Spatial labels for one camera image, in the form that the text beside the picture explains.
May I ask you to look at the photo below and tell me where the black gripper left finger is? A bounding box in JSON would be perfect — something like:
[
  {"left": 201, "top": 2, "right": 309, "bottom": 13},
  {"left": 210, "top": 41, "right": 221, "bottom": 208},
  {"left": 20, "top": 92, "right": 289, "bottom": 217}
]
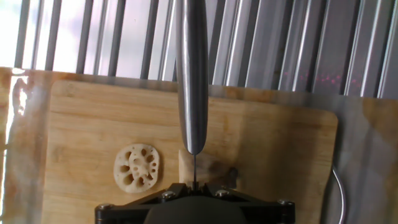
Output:
[{"left": 95, "top": 182, "right": 193, "bottom": 224}]

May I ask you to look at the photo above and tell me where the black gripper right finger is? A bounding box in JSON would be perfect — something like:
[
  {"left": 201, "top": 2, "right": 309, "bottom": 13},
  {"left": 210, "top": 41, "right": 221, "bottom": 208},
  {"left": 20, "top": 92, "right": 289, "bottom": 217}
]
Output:
[{"left": 197, "top": 183, "right": 296, "bottom": 224}]

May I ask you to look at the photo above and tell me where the steel cleaver knife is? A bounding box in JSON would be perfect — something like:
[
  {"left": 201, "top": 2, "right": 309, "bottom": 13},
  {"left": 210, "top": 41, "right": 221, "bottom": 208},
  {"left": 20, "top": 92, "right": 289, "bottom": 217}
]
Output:
[{"left": 175, "top": 0, "right": 210, "bottom": 191}]

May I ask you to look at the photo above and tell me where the lotus root slice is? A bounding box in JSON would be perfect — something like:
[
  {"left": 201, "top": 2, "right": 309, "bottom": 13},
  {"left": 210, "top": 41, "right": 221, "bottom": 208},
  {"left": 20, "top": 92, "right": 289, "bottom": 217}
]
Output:
[{"left": 113, "top": 143, "right": 161, "bottom": 194}]

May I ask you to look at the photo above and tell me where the lotus root chunk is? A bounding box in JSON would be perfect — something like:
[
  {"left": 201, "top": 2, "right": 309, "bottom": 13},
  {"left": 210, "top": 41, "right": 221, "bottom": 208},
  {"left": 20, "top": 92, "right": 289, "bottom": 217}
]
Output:
[{"left": 178, "top": 149, "right": 239, "bottom": 190}]

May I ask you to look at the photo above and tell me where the wooden cutting board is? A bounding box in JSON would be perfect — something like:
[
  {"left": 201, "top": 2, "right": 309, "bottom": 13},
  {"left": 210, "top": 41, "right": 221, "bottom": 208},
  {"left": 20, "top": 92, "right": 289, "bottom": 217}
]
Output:
[{"left": 40, "top": 80, "right": 339, "bottom": 224}]

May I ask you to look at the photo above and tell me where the orange marble pattern mat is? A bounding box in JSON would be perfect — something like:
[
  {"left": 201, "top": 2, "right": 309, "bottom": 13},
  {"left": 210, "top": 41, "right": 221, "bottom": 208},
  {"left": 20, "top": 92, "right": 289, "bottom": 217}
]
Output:
[{"left": 0, "top": 67, "right": 398, "bottom": 224}]

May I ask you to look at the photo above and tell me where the metal cutting board handle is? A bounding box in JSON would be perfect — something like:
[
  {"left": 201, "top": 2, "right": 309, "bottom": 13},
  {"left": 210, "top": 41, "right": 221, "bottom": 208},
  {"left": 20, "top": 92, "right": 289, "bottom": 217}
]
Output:
[{"left": 331, "top": 166, "right": 348, "bottom": 224}]

